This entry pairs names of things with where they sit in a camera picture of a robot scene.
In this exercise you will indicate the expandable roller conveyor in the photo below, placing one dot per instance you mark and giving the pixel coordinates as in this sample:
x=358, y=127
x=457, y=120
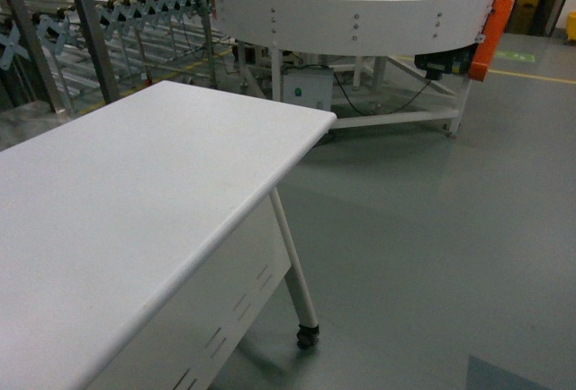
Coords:
x=68, y=53

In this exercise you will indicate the black table caster wheel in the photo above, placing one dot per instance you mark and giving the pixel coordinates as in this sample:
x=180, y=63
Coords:
x=307, y=337

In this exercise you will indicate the round white conveyor table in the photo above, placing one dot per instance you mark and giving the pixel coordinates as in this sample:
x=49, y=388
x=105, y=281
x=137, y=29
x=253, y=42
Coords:
x=393, y=61

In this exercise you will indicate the orange side panel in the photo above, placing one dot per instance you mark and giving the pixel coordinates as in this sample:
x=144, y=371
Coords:
x=493, y=29

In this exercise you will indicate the white control box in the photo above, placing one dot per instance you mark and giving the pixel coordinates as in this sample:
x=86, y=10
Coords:
x=308, y=87

